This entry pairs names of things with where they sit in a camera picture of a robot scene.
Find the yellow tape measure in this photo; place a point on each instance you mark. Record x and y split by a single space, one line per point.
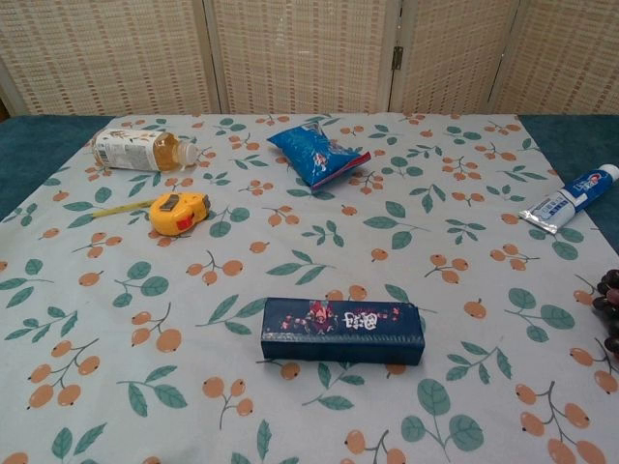
179 212

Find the floral orange green tablecloth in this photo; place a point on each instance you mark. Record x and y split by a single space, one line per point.
338 241

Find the blue snack bag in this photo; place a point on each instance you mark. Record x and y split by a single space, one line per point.
314 152

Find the dark blue rectangular box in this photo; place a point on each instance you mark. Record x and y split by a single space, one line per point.
338 333

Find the woven folding screen panel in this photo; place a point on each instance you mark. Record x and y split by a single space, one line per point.
97 53
304 53
566 53
450 53

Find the metal screen hinge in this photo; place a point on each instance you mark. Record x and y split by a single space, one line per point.
397 57

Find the tea bottle with white label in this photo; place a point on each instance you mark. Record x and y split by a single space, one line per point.
130 150

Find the blue white toothpaste tube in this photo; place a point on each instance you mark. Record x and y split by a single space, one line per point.
566 200

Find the dark purple grape bunch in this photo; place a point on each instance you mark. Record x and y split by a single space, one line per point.
610 290

